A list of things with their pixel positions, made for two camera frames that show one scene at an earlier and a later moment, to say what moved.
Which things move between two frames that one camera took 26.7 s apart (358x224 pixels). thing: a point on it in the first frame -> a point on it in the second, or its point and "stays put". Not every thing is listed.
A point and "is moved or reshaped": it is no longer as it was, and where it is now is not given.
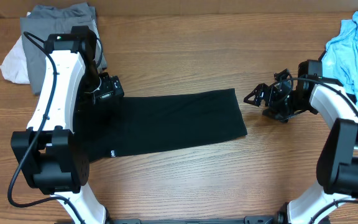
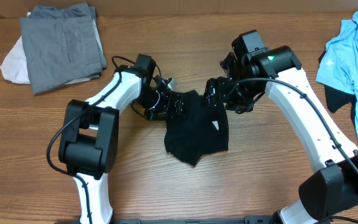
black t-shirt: (137, 124) is moved or reshaped
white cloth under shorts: (14, 68) stays put
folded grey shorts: (43, 20) stays put
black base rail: (266, 219) stays put
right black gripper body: (285, 102) -> (240, 96)
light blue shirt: (350, 60) stays put
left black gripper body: (107, 89) -> (156, 103)
